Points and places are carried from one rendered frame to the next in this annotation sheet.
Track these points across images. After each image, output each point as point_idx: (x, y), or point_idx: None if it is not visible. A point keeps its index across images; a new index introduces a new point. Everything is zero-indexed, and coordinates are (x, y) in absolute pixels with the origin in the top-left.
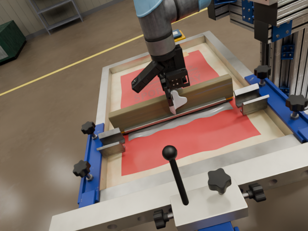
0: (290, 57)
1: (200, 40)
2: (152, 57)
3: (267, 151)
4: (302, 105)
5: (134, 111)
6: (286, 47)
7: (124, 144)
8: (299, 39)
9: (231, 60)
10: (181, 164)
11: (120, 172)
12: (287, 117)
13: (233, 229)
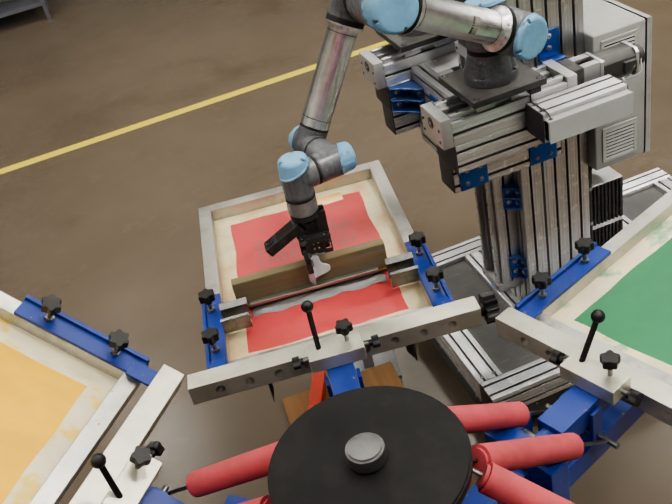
0: (518, 207)
1: (363, 174)
2: (292, 218)
3: None
4: (436, 276)
5: (264, 278)
6: (509, 190)
7: None
8: (524, 180)
9: (397, 217)
10: None
11: (246, 349)
12: (431, 289)
13: (354, 367)
